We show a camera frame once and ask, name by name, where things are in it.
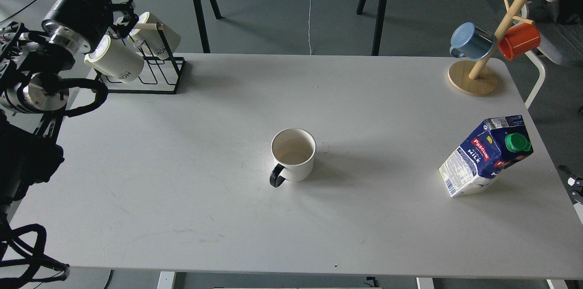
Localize rear white ribbed mug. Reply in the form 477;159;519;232
130;11;181;60

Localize white mug black handle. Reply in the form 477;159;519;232
269;128;317;188

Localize black wire mug rack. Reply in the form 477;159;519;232
91;21;187;94

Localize orange enamel mug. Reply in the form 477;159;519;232
498;23;541;61

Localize white hanging cable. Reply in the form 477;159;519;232
308;0;315;56

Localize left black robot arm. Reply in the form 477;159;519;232
1;0;138;289

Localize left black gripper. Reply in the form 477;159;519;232
42;0;139;53

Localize black trestle table legs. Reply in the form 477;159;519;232
171;0;406;57

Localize blue enamel mug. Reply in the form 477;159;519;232
449;22;497;61

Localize front white ribbed mug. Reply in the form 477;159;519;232
84;35;144;83

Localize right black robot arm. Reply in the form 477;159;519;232
558;164;583;205

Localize wooden mug tree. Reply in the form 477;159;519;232
448;0;556;96

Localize white chair frame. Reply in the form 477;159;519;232
524;50;546;109

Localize blue milk carton green cap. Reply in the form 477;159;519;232
439;115;533;198

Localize white ribbed mug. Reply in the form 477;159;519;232
84;35;144;83
130;11;181;60

